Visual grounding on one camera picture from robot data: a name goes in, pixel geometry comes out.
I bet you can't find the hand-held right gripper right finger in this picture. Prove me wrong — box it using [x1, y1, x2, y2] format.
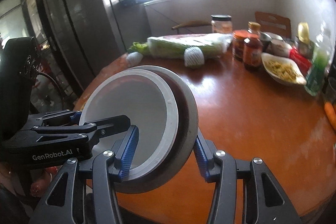
[193, 132, 303, 224]

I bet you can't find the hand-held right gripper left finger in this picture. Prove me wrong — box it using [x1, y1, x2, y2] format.
[28, 126, 139, 224]

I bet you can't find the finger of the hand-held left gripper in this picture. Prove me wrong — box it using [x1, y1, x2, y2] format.
[26, 109, 82, 130]
[10, 115, 131, 153]

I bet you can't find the large stainless steel bowl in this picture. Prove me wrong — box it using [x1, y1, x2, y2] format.
[79, 66, 198, 194]

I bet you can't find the red paper noodle bowl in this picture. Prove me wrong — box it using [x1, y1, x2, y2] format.
[79, 67, 180, 180]

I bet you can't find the fruit in white foam net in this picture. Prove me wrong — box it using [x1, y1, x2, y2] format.
[183, 47, 205, 67]
[125, 52, 143, 63]

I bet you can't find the green lettuce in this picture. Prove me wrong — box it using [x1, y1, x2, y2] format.
[128, 42, 150, 55]

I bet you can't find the dark grey refrigerator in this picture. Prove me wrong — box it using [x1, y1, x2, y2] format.
[37, 0, 126, 98]

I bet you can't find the wrapped napa cabbage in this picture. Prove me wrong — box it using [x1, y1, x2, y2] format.
[146, 33, 233, 59]

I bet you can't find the dark sauce jar orange label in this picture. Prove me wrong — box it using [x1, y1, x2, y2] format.
[243, 35, 264, 71]

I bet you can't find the white dish of food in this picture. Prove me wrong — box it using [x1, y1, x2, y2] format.
[261, 52, 307, 86]

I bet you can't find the red chili sauce jar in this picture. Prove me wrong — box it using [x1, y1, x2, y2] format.
[232, 30, 250, 60]

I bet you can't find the wooden chair with curved back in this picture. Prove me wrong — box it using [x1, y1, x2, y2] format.
[171, 20, 213, 31]

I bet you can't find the clear jar with black lid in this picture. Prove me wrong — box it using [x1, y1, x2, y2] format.
[211, 14, 233, 35]

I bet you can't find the white ceramic bowl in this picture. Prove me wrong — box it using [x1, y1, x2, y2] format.
[269, 39, 292, 58]

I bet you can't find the small stainless steel bowl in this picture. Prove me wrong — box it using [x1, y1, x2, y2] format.
[260, 32, 273, 52]

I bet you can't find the orange carrot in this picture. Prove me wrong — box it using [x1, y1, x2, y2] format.
[324, 102, 336, 131]

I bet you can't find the red tissue box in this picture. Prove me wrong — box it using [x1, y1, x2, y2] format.
[289, 47, 313, 75]

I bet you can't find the bottle with orange cap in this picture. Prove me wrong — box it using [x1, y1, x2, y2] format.
[247, 21, 261, 37]

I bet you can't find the clear bottle with green liquid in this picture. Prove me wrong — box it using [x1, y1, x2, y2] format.
[304, 22, 334, 97]

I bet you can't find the steel bowl holding yellow cup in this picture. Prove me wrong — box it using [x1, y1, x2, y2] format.
[294, 38, 315, 58]

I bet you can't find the wooden chair with panel back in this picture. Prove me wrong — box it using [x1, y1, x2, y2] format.
[255, 11, 292, 38]

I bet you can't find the yellow plastic cup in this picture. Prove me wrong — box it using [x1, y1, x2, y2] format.
[297, 22, 310, 42]

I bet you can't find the black cable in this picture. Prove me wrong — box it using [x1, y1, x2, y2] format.
[35, 70, 66, 114]

